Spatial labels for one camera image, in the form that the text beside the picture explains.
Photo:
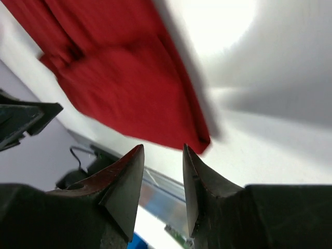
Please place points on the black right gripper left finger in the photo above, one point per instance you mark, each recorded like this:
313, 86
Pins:
97, 212

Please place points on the dark red t shirt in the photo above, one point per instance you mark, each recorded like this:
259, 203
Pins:
117, 63

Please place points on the aluminium frame rail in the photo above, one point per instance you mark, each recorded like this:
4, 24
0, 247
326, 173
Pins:
161, 218

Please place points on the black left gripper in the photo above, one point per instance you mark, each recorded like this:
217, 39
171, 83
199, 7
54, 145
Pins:
18, 117

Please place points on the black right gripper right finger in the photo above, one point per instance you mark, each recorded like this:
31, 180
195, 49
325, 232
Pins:
221, 214

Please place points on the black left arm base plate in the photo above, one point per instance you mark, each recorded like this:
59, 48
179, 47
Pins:
102, 160

